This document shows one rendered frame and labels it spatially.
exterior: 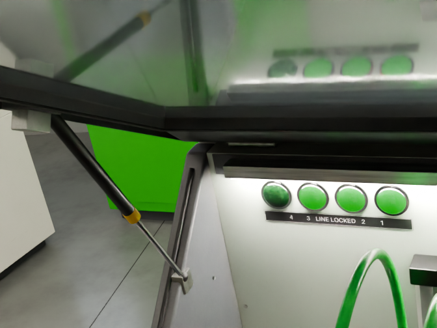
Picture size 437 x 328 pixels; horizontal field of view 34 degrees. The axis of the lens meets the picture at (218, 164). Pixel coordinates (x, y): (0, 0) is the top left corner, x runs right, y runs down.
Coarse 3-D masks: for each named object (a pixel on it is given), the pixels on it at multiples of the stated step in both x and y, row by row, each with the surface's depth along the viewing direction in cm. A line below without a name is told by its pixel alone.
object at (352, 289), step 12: (372, 252) 87; (384, 252) 91; (360, 264) 84; (384, 264) 94; (360, 276) 82; (396, 276) 98; (348, 288) 81; (396, 288) 99; (348, 300) 79; (396, 300) 101; (348, 312) 78; (396, 312) 103; (336, 324) 78; (348, 324) 78
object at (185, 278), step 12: (60, 120) 84; (60, 132) 85; (72, 132) 86; (72, 144) 87; (84, 156) 88; (96, 168) 90; (96, 180) 92; (108, 180) 92; (108, 192) 93; (120, 192) 95; (120, 204) 95; (132, 216) 97; (144, 228) 100; (156, 240) 103; (180, 276) 109
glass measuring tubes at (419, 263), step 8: (416, 256) 107; (424, 256) 107; (432, 256) 106; (416, 264) 105; (424, 264) 105; (432, 264) 105; (416, 272) 105; (424, 272) 104; (432, 272) 103; (416, 280) 105; (424, 280) 105; (432, 280) 104; (416, 288) 109; (424, 288) 106; (432, 288) 107; (416, 296) 110; (424, 296) 107; (432, 296) 107; (424, 304) 107; (424, 312) 108; (424, 320) 109
